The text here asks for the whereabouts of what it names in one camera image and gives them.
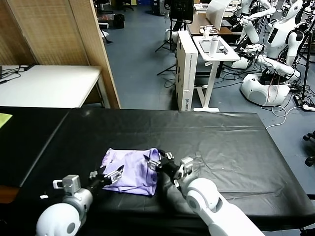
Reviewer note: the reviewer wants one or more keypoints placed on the black box device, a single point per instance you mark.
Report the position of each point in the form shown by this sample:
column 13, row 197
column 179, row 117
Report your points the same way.
column 1, row 72

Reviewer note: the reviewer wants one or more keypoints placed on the black office chair base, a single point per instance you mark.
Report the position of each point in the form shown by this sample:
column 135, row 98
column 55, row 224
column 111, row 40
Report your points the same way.
column 310, row 137

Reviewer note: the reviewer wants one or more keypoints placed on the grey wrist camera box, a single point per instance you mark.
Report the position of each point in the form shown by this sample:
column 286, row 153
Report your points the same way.
column 70, row 184
column 185, row 167

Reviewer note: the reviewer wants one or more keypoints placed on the grey tablet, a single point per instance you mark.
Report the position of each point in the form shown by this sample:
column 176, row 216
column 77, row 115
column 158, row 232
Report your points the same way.
column 204, row 46

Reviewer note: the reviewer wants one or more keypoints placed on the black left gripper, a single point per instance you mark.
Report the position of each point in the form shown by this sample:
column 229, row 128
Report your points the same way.
column 97, row 184

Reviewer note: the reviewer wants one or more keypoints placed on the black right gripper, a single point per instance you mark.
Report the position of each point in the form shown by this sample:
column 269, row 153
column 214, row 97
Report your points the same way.
column 169, row 169

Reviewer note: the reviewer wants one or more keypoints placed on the tall black tripod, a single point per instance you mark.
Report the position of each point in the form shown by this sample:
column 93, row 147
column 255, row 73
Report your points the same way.
column 307, row 61

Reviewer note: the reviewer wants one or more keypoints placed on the white desk gadget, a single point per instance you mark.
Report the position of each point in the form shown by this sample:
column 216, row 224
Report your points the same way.
column 206, row 30

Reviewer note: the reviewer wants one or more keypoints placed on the white power strip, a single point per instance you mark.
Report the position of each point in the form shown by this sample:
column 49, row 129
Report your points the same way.
column 309, row 107

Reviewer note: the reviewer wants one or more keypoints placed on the white cardboard box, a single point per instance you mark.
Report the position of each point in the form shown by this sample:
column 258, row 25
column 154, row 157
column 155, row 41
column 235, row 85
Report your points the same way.
column 187, row 73

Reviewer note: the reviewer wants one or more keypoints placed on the small black device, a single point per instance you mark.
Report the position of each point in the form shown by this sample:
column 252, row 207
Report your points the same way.
column 222, row 48

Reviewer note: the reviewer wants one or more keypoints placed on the black table cover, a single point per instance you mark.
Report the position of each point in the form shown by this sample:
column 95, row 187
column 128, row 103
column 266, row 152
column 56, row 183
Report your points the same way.
column 221, row 137

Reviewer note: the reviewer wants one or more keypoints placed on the white robot with raised arm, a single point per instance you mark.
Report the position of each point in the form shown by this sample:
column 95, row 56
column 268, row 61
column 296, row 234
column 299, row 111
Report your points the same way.
column 252, row 32

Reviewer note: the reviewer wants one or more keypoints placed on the green cloth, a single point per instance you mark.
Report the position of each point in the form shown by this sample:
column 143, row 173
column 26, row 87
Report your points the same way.
column 5, row 119

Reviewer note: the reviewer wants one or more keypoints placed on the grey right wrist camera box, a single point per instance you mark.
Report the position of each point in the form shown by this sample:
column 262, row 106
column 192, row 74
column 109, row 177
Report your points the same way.
column 185, row 167

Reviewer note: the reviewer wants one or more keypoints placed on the white bottle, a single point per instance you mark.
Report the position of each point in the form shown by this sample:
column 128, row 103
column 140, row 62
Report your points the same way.
column 213, row 46

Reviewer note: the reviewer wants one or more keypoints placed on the black tripod stand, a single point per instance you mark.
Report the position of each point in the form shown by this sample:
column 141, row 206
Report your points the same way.
column 171, row 34

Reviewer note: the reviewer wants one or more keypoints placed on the white curved shell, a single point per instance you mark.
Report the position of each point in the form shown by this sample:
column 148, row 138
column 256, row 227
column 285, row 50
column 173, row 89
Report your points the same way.
column 216, row 12

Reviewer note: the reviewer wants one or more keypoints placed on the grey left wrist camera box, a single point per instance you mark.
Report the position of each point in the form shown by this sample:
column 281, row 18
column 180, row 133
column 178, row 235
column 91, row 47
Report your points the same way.
column 70, row 184

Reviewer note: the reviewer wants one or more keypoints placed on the lavender t-shirt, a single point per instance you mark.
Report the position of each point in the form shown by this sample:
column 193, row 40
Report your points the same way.
column 133, row 172

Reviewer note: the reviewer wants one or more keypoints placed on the small white robot base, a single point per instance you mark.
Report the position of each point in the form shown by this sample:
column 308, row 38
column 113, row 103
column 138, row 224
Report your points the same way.
column 167, row 34

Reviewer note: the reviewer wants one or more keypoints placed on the white humanoid robot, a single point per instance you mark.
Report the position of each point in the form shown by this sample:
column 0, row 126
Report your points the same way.
column 278, row 34

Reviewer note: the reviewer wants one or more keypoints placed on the wooden partition screen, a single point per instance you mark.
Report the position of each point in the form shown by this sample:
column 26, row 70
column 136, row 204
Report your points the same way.
column 56, row 32

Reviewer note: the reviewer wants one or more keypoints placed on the white rolling side table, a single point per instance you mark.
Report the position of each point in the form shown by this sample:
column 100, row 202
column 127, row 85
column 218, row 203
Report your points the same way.
column 231, row 56

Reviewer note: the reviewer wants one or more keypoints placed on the black monitor panel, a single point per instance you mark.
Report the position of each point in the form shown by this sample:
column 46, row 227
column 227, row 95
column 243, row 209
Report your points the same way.
column 182, row 9

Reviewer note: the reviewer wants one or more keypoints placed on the brown desk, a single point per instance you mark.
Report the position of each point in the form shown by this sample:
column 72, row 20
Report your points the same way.
column 193, row 27

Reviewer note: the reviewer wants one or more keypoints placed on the black bin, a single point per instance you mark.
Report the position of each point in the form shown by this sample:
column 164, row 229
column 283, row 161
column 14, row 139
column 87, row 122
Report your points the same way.
column 119, row 21

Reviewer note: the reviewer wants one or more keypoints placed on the black power adapter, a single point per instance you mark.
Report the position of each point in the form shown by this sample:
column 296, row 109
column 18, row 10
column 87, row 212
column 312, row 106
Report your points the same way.
column 298, row 99

